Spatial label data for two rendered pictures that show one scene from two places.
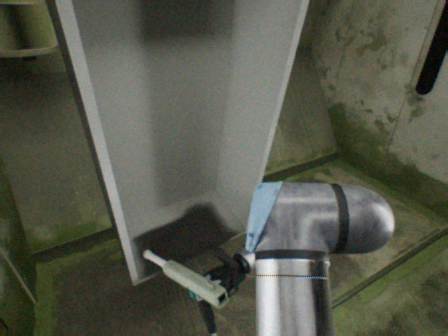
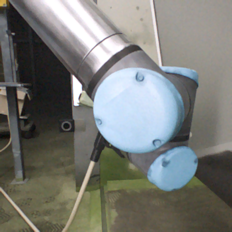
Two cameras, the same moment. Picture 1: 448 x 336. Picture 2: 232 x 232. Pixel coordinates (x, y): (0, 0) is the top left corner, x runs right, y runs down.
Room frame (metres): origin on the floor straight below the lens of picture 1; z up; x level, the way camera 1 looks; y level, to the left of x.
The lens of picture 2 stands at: (0.80, -0.51, 0.81)
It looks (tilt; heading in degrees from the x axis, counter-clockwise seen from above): 11 degrees down; 112
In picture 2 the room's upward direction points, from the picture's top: straight up
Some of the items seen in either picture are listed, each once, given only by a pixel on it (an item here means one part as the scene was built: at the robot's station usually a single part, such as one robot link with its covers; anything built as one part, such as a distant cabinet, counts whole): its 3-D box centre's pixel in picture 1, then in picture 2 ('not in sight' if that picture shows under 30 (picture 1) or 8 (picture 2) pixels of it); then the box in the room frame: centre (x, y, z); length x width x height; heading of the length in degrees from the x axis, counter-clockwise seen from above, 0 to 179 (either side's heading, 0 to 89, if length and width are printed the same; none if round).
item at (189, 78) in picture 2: not in sight; (167, 103); (0.76, -0.15, 0.77); 0.12 x 0.09 x 0.12; 86
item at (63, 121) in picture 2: not in sight; (66, 125); (0.00, 0.56, 0.51); 0.10 x 0.02 x 0.09; 28
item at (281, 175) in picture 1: (222, 195); not in sight; (1.81, 0.01, 0.11); 2.70 x 0.02 x 0.13; 118
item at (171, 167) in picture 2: not in sight; (159, 157); (0.74, -0.13, 0.66); 0.12 x 0.09 x 0.10; 135
